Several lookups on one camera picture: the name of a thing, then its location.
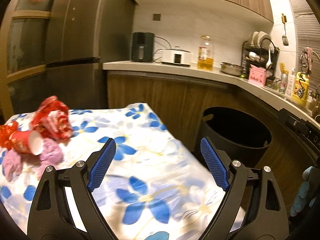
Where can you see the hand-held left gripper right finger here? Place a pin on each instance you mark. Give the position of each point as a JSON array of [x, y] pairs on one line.
[[215, 165]]

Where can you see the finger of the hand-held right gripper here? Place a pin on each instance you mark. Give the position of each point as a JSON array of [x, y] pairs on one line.
[[293, 123]]

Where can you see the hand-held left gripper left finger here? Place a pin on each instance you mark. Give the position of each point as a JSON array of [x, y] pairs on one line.
[[102, 165]]

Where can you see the black trash bin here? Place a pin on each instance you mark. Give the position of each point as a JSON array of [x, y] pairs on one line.
[[225, 140]]

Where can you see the red printed plastic bag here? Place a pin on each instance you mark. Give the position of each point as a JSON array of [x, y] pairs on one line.
[[52, 120]]

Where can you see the red paper cup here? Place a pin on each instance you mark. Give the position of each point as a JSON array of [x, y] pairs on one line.
[[22, 141]]

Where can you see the red foil wrapper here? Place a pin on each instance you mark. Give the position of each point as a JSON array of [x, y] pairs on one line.
[[6, 135]]

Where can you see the person's right hand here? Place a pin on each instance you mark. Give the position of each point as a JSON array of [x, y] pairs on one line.
[[302, 197]]

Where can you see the yellow dish soap bottle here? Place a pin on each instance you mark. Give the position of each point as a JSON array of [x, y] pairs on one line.
[[301, 100]]

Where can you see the white plastic bottle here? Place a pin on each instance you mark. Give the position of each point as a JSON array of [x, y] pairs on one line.
[[290, 85]]

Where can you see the beer can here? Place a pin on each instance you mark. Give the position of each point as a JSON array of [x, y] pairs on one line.
[[283, 85]]

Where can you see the blue floral tablecloth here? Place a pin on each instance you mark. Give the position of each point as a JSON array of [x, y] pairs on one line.
[[150, 142]]

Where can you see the yellow scrub brush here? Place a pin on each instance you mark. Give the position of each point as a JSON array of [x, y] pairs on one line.
[[282, 68]]

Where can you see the pink utensil basket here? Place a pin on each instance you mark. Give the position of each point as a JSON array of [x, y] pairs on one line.
[[257, 76]]

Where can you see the white ladle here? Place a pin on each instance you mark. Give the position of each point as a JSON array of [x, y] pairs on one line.
[[268, 62]]

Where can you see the pink rag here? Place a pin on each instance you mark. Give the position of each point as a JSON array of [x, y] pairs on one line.
[[308, 57]]

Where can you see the black dish rack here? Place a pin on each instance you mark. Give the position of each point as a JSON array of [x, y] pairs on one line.
[[275, 55]]

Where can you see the white bowl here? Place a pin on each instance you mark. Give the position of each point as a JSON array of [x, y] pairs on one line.
[[252, 54]]

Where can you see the steel bowl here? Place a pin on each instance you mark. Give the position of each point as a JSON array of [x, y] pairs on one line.
[[231, 69]]

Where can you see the metal spatula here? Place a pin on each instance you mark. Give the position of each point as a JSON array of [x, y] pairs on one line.
[[285, 40]]

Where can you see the wooden lower cabinet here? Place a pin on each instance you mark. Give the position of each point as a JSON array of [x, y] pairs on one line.
[[162, 92]]

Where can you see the white plate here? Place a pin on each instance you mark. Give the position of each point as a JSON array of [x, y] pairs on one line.
[[264, 36], [255, 38]]

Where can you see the window blinds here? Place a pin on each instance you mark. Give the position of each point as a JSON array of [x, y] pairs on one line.
[[302, 25]]

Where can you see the cooking oil bottle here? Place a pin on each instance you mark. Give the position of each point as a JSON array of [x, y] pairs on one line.
[[206, 60]]

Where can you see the beige kitchen countertop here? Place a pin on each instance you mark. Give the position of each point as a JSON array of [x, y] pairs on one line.
[[150, 66]]

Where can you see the white electric cooker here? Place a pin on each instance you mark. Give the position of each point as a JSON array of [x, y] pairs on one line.
[[176, 56]]

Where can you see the black air fryer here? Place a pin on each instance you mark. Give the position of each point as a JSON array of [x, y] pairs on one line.
[[142, 47]]

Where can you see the dark grey refrigerator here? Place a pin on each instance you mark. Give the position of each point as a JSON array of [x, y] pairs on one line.
[[87, 30]]

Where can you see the wooden glass door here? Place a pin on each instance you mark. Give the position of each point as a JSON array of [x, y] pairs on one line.
[[25, 42]]

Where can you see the dark wall socket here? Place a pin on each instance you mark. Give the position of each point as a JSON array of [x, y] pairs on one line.
[[156, 17]]

